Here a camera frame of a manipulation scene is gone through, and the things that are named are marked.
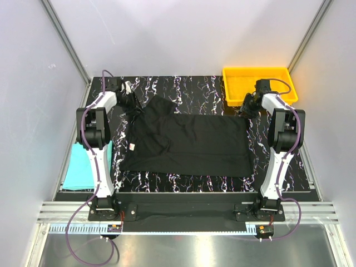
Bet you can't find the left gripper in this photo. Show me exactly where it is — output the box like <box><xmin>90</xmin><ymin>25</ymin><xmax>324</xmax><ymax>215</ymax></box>
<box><xmin>117</xmin><ymin>91</ymin><xmax>144</xmax><ymax>116</ymax></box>

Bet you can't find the black t shirt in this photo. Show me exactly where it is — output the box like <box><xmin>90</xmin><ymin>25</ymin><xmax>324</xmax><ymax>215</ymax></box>
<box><xmin>120</xmin><ymin>96</ymin><xmax>253</xmax><ymax>177</ymax></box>

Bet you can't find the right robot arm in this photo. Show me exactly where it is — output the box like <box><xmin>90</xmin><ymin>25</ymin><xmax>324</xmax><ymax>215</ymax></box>
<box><xmin>240</xmin><ymin>78</ymin><xmax>306</xmax><ymax>221</ymax></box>

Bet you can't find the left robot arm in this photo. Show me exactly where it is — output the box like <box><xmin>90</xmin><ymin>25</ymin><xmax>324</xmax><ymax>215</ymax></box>
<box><xmin>76</xmin><ymin>77</ymin><xmax>141</xmax><ymax>220</ymax></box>

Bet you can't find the yellow plastic tray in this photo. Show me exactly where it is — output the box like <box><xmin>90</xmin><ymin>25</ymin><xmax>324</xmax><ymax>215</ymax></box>
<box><xmin>222</xmin><ymin>67</ymin><xmax>298</xmax><ymax>107</ymax></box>

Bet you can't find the folded teal t shirt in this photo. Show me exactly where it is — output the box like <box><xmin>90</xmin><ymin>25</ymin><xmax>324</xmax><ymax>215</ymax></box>
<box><xmin>62</xmin><ymin>140</ymin><xmax>113</xmax><ymax>191</ymax></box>

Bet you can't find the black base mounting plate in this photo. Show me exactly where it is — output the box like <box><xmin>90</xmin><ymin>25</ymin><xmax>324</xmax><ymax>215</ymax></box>
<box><xmin>90</xmin><ymin>192</ymin><xmax>285</xmax><ymax>222</ymax></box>

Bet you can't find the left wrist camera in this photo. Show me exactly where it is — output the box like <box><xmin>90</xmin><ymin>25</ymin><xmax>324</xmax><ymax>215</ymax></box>
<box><xmin>123</xmin><ymin>81</ymin><xmax>132</xmax><ymax>95</ymax></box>

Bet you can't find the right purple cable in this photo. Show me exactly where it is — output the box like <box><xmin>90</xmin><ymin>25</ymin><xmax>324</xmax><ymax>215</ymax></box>
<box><xmin>271</xmin><ymin>78</ymin><xmax>303</xmax><ymax>240</ymax></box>

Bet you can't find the purple cable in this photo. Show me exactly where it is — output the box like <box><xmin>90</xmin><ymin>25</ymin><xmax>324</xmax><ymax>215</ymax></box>
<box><xmin>65</xmin><ymin>69</ymin><xmax>120</xmax><ymax>265</ymax></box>
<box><xmin>271</xmin><ymin>78</ymin><xmax>303</xmax><ymax>240</ymax></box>

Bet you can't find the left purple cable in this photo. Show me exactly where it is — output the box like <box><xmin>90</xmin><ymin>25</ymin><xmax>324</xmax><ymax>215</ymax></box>
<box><xmin>65</xmin><ymin>69</ymin><xmax>120</xmax><ymax>265</ymax></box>

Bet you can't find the right aluminium frame post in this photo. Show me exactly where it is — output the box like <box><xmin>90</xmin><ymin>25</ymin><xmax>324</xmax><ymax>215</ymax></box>
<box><xmin>287</xmin><ymin>0</ymin><xmax>333</xmax><ymax>73</ymax></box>

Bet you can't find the aluminium frame post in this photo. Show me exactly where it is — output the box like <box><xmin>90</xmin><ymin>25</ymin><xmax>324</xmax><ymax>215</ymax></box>
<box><xmin>39</xmin><ymin>0</ymin><xmax>91</xmax><ymax>86</ymax></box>
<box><xmin>287</xmin><ymin>0</ymin><xmax>333</xmax><ymax>73</ymax></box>

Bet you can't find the left aluminium frame post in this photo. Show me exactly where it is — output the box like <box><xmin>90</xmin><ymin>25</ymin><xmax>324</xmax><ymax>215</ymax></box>
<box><xmin>39</xmin><ymin>0</ymin><xmax>91</xmax><ymax>86</ymax></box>

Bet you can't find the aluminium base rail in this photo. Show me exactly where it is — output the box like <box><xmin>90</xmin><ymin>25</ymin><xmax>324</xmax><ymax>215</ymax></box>
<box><xmin>37</xmin><ymin>201</ymin><xmax>339</xmax><ymax>224</ymax></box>

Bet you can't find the white slotted cable duct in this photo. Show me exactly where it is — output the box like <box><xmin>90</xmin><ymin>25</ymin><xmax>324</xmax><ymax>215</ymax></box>
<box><xmin>49</xmin><ymin>222</ymin><xmax>256</xmax><ymax>236</ymax></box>

